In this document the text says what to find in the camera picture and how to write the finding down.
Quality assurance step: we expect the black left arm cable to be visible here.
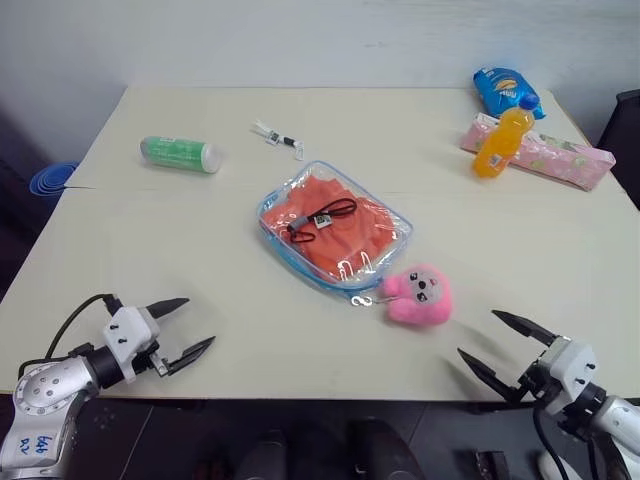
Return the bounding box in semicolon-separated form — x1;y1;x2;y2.
46;293;124;361

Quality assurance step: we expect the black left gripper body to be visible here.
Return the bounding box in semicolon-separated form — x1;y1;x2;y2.
134;342;172;380

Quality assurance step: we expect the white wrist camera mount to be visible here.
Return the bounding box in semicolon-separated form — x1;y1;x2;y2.
102;305;162;385
536;336;599;417

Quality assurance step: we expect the clear pouch with orange cloth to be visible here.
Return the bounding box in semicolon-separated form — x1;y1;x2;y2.
256;159;416;301

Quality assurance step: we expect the pink patterned long box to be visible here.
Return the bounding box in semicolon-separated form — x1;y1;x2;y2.
459;112;618;194

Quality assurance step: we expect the green labelled plastic canister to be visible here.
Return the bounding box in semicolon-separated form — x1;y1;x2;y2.
138;135;224;176

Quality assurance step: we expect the blue snack bag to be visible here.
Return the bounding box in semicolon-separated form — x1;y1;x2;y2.
472;65;548;121

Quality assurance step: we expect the pink plush toy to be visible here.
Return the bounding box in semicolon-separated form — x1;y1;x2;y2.
381;263;456;328

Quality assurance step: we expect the dark chair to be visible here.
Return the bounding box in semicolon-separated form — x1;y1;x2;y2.
596;89;640;212

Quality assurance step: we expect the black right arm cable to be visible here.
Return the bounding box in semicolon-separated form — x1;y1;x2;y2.
531;398;582;480

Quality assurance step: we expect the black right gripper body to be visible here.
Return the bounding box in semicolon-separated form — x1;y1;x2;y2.
513;347;551;402

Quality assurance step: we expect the orange juice bottle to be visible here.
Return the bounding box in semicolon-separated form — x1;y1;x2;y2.
472;93;541;179

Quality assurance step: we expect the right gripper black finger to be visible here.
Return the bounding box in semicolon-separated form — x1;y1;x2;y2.
491;309;558;350
456;347;522;402

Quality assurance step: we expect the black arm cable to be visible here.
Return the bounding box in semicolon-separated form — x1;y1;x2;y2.
531;398;582;480
46;293;124;361

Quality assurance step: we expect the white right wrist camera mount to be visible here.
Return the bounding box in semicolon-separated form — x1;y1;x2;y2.
536;336;599;417

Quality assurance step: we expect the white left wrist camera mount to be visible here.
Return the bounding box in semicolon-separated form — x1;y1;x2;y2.
102;305;162;385

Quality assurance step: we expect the black cord with tag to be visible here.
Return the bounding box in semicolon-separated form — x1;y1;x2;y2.
285;198;358;245

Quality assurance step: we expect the blue round plastic object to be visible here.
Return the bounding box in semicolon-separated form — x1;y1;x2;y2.
29;160;97;197

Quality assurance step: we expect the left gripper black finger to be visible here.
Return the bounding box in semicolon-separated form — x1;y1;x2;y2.
165;335;218;377
145;297;191;322

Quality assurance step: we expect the white clip with tag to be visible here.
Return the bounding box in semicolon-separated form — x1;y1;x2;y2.
250;118;308;163

